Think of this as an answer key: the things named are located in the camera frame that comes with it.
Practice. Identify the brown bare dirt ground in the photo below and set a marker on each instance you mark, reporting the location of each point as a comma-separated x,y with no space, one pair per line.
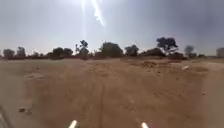
110,93

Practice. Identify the robot's own part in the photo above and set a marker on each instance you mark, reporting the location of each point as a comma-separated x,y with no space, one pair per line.
72,124
144,125

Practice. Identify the row of trees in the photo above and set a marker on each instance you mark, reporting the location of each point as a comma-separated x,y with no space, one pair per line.
110,50

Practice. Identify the building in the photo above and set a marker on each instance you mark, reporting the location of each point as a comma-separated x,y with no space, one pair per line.
220,52

